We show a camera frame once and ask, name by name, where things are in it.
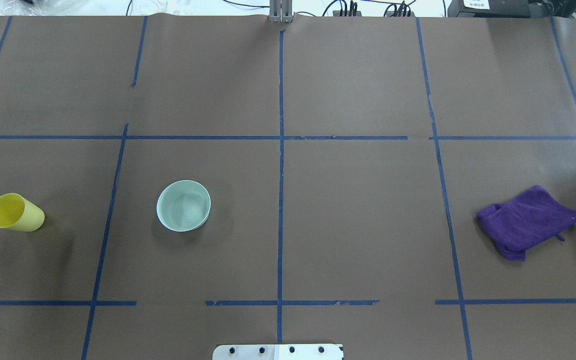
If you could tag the mint green bowl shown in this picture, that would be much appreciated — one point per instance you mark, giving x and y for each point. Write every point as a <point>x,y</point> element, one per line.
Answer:
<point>183,206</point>

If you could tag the purple cloth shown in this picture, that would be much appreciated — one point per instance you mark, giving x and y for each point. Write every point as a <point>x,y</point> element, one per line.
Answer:
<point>525,221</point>

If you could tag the yellow plastic cup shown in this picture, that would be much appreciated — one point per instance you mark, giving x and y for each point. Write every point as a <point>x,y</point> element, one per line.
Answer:
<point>19,214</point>

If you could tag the black equipment box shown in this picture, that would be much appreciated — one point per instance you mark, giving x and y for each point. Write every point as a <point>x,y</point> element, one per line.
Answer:
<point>520,9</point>

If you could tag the black power strip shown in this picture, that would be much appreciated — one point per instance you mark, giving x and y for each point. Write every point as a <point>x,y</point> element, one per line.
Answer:
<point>373,9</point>

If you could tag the aluminium frame post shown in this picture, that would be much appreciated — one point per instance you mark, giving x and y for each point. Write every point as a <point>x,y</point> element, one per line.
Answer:
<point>281,11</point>

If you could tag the white metal base plate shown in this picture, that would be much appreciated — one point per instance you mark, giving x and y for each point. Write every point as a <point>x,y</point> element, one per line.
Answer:
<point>295,351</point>

